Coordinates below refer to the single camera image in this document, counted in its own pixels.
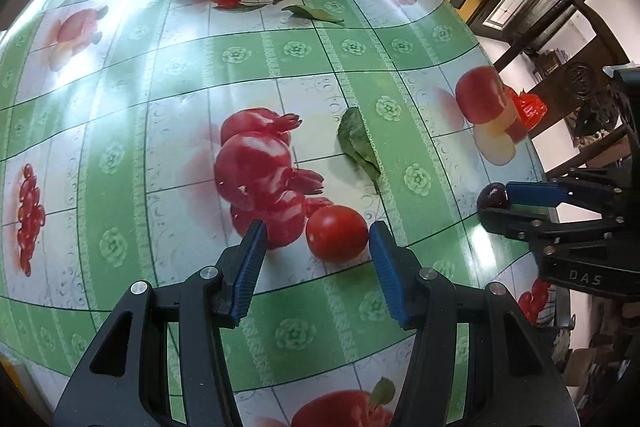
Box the green checked printed tablecloth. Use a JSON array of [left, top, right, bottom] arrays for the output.
[[0, 0, 558, 427]]

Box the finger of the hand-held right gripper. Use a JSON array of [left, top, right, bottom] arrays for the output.
[[477, 206, 618, 258], [505, 169, 631, 210]]

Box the broad green leaf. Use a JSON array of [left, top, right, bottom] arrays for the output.
[[336, 107, 383, 194]]

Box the narrow green leaf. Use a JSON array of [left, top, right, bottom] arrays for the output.
[[281, 4, 346, 26]]

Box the dark wooden chair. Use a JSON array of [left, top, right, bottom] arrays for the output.
[[525, 0, 632, 180]]

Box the red plastic bag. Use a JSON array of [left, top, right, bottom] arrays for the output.
[[507, 87, 547, 132]]

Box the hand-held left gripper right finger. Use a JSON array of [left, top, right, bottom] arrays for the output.
[[369, 221, 576, 427]]

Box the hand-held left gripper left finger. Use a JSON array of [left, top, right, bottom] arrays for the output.
[[52, 219, 268, 427]]

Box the dark purple plum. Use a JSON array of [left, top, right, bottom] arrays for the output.
[[476, 182, 512, 212]]

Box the red tomato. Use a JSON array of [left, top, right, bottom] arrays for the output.
[[305, 205, 370, 263]]

